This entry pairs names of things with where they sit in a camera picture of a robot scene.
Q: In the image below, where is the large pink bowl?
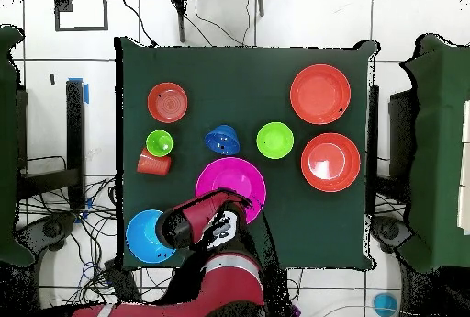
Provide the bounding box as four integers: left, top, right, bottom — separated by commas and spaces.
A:
195, 156, 267, 225

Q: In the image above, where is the dark blue bowl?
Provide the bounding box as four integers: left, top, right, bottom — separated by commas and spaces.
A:
204, 124, 241, 156

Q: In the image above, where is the green cup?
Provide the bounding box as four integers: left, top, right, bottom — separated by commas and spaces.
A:
145, 129, 175, 158

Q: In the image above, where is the orange cup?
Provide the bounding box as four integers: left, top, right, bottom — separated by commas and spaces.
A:
136, 147, 173, 177

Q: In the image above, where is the small orange bowl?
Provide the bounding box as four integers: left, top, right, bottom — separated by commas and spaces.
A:
147, 82, 189, 124

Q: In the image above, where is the large light blue bowl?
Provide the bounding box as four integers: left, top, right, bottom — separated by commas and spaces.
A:
125, 209, 177, 264

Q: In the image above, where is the green bowl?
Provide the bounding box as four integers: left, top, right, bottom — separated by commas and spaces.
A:
255, 121, 295, 160

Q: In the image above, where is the dark green tablecloth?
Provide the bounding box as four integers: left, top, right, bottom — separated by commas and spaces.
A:
114, 36, 379, 272

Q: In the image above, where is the large orange bowl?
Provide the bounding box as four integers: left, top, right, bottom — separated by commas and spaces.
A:
289, 63, 353, 126
300, 132, 362, 193

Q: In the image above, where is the black metal stand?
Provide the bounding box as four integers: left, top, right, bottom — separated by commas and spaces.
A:
163, 0, 266, 44

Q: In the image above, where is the black power box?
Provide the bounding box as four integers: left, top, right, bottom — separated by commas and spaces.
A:
103, 258, 143, 305

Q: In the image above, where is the dark grey floor base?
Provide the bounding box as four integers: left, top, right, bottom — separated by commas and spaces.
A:
370, 215, 414, 255
14, 213, 78, 255

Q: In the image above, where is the neighbouring green cloth table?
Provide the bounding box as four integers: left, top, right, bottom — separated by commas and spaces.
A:
0, 24, 36, 268
397, 33, 470, 275

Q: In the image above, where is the light blue bowl on floor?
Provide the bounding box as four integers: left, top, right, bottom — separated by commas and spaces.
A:
372, 292, 400, 317

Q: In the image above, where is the black table frame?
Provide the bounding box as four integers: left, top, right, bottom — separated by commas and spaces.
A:
16, 78, 87, 211
365, 85, 380, 219

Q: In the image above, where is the tangle of cables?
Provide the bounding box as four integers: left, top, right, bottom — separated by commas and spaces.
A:
16, 154, 173, 311

